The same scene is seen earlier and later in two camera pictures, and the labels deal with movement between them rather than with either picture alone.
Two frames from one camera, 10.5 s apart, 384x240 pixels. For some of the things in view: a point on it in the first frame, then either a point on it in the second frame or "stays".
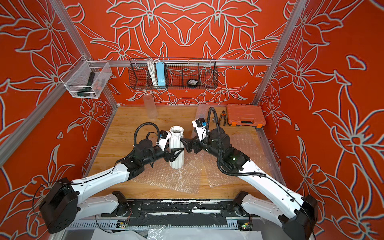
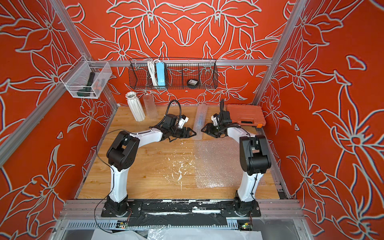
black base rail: x=178 y=212 stays
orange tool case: x=245 y=115 stays
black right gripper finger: x=189 y=150 -> x=205 y=129
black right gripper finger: x=189 y=142 -> x=208 y=126
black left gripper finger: x=172 y=157 -> x=189 y=134
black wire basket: x=178 y=72 stays
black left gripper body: x=156 y=154 -> x=177 y=132
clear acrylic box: x=87 y=79 stays
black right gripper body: x=208 y=146 -> x=215 y=131
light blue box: x=160 y=73 stays
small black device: x=192 y=82 stays
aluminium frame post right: x=294 y=18 stays
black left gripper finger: x=176 y=151 -> x=189 y=131
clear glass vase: x=152 y=112 stays
